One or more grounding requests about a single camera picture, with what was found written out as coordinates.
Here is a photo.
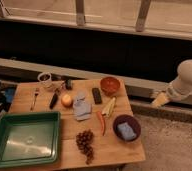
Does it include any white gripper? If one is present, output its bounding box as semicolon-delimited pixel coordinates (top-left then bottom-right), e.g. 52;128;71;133
152;82;189;107

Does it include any black eraser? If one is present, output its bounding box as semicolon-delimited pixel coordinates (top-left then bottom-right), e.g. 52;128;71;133
92;88;102;104

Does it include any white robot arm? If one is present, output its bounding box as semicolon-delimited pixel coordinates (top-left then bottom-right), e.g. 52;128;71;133
152;59;192;108

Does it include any purple bowl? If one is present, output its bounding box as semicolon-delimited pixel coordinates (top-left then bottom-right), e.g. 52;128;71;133
113;114;141;142

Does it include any red bowl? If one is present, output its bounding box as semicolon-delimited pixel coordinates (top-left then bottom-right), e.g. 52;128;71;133
100;77;120;96

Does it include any blue sponge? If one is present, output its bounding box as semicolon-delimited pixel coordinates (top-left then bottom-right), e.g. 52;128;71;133
117;122;136;141

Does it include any yellow corn cob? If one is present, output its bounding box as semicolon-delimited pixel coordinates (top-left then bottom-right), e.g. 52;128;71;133
102;97;116;117

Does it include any red chili pepper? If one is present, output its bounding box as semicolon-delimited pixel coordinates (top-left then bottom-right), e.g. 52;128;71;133
96;111;106;136

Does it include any wooden cutting board table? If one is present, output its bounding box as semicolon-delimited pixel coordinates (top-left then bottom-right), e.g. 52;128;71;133
7;79;145;171

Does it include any light blue cloth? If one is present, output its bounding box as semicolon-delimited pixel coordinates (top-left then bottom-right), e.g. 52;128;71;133
73;92;92;121

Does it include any bunch of dark grapes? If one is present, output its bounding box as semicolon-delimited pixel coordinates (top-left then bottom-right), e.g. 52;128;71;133
76;130;94;165

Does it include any small black clip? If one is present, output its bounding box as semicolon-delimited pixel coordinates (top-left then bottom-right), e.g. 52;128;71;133
65;79;72;90

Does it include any yellow apple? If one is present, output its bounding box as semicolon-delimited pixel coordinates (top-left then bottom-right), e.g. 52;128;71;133
61;94;73;107

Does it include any white cup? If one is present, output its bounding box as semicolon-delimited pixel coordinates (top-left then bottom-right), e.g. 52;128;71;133
37;72;53;91

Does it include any silver fork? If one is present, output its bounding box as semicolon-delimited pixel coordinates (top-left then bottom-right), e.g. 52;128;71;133
30;88;40;111

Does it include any green plastic tray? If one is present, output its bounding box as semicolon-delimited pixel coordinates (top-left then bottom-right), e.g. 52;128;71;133
0;112;61;168

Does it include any black handled knife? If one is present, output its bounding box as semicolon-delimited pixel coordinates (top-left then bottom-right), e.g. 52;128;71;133
49;88;61;109

